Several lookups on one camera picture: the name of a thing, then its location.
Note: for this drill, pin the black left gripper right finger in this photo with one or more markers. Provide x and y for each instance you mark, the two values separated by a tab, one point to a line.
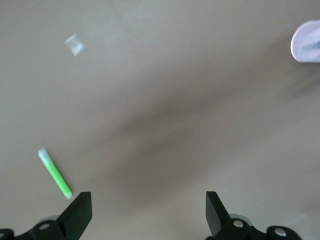
220	220

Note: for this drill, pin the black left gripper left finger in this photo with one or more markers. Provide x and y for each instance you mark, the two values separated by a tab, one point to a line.
75	220

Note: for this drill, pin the purple pen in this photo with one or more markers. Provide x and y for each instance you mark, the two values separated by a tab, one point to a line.
312	46

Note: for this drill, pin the green pen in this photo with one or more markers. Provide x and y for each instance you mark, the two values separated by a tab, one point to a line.
56	175

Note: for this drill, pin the clear tape patch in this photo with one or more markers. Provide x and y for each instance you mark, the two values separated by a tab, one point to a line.
74	45

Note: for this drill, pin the white mesh cup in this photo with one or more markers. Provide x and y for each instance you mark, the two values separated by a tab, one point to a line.
303	32

